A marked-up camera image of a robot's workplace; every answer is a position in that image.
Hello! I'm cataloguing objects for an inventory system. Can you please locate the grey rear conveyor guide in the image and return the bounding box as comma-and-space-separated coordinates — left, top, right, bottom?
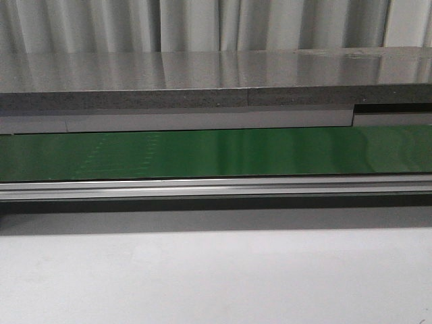
1, 103, 431, 134

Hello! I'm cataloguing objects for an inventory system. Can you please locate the green conveyor belt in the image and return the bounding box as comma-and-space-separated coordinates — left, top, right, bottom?
1, 126, 431, 182

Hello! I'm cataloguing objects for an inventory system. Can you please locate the white pleated curtain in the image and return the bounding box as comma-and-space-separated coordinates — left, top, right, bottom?
1, 1, 431, 53

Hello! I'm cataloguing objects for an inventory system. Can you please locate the aluminium front conveyor rail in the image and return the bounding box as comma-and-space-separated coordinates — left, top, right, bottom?
1, 174, 431, 201

